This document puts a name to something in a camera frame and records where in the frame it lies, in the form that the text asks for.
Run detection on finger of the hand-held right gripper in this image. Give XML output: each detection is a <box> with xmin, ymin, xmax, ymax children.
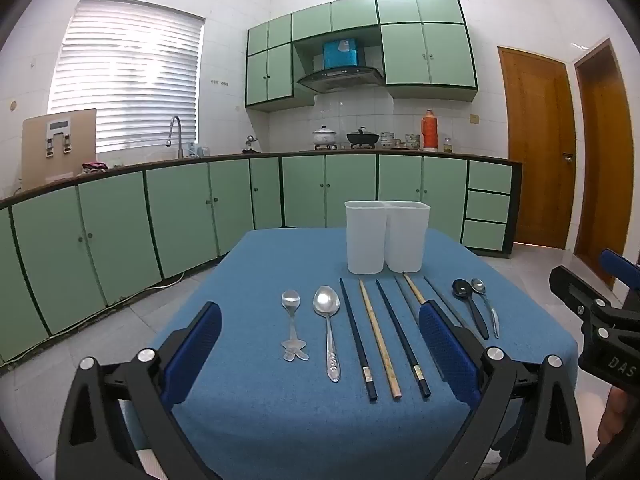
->
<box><xmin>598</xmin><ymin>248</ymin><xmax>640</xmax><ymax>306</ymax></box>
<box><xmin>549</xmin><ymin>266</ymin><xmax>614</xmax><ymax>321</ymax></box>

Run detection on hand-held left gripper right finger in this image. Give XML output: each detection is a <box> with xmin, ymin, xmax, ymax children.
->
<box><xmin>418</xmin><ymin>301</ymin><xmax>586</xmax><ymax>480</ymax></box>

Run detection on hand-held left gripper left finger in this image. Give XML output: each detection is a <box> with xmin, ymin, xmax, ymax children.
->
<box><xmin>56</xmin><ymin>301</ymin><xmax>223</xmax><ymax>480</ymax></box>

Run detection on black chopstick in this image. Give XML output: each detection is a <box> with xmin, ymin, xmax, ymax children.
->
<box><xmin>339</xmin><ymin>278</ymin><xmax>378</xmax><ymax>402</ymax></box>
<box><xmin>375</xmin><ymin>279</ymin><xmax>432</xmax><ymax>399</ymax></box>

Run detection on grey metal chopstick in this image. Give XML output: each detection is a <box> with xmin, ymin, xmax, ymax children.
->
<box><xmin>423</xmin><ymin>275</ymin><xmax>471</xmax><ymax>332</ymax></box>
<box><xmin>393</xmin><ymin>274</ymin><xmax>425</xmax><ymax>317</ymax></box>

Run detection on black spoon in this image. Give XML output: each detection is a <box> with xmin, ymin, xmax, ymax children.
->
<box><xmin>452</xmin><ymin>279</ymin><xmax>490</xmax><ymax>340</ymax></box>

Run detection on wooden chopstick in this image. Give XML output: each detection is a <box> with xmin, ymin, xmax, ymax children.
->
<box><xmin>359</xmin><ymin>280</ymin><xmax>403</xmax><ymax>401</ymax></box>
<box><xmin>402</xmin><ymin>272</ymin><xmax>427</xmax><ymax>307</ymax></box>

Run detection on plain small silver spoon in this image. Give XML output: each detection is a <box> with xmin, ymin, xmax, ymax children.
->
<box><xmin>470</xmin><ymin>278</ymin><xmax>501</xmax><ymax>339</ymax></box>

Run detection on flower-handled small silver spoon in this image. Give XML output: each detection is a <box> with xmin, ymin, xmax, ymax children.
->
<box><xmin>281</xmin><ymin>290</ymin><xmax>308</xmax><ymax>362</ymax></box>

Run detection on large silver spoon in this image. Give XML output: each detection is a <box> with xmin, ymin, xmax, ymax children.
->
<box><xmin>313</xmin><ymin>285</ymin><xmax>341</xmax><ymax>383</ymax></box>

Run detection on white double utensil holder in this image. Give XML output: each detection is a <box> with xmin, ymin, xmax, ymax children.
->
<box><xmin>344</xmin><ymin>200</ymin><xmax>431</xmax><ymax>275</ymax></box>

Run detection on person's right hand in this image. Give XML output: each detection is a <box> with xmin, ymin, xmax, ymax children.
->
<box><xmin>597</xmin><ymin>387</ymin><xmax>638</xmax><ymax>448</ymax></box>

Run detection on wooden door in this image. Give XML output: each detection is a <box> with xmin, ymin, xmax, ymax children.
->
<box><xmin>573</xmin><ymin>38</ymin><xmax>636</xmax><ymax>288</ymax></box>
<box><xmin>497</xmin><ymin>46</ymin><xmax>577</xmax><ymax>250</ymax></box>

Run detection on blue table cloth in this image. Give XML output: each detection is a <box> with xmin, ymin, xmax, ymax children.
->
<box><xmin>122</xmin><ymin>228</ymin><xmax>580</xmax><ymax>480</ymax></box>

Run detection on green three-drawer unit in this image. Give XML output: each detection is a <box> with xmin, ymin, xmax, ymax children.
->
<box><xmin>461</xmin><ymin>159</ymin><xmax>516</xmax><ymax>253</ymax></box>

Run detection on green base cabinets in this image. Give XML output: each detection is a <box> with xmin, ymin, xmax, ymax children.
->
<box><xmin>0</xmin><ymin>154</ymin><xmax>523</xmax><ymax>366</ymax></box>

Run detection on orange thermos flask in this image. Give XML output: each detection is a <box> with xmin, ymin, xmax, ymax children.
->
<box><xmin>421</xmin><ymin>109</ymin><xmax>439</xmax><ymax>152</ymax></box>

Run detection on steel kitchen faucet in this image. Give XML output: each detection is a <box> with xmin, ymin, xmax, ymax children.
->
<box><xmin>166</xmin><ymin>115</ymin><xmax>185</xmax><ymax>160</ymax></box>

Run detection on black wok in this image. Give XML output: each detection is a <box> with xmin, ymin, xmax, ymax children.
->
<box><xmin>346</xmin><ymin>127</ymin><xmax>382</xmax><ymax>149</ymax></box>

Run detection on white cooking pot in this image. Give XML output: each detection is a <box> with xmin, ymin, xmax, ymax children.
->
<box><xmin>312</xmin><ymin>125</ymin><xmax>342</xmax><ymax>151</ymax></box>

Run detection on brown cardboard box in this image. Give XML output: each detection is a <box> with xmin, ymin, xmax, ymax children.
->
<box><xmin>21</xmin><ymin>108</ymin><xmax>98</xmax><ymax>191</ymax></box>

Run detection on white window blind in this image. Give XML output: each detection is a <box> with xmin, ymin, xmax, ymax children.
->
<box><xmin>47</xmin><ymin>0</ymin><xmax>206</xmax><ymax>153</ymax></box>

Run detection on black range hood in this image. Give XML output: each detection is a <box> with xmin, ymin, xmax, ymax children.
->
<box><xmin>296</xmin><ymin>66</ymin><xmax>386</xmax><ymax>94</ymax></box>

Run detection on blue box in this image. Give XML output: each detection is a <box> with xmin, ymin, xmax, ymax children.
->
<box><xmin>322</xmin><ymin>38</ymin><xmax>361</xmax><ymax>69</ymax></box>

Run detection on green wall cabinets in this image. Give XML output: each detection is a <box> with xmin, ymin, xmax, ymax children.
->
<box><xmin>245</xmin><ymin>0</ymin><xmax>479</xmax><ymax>113</ymax></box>

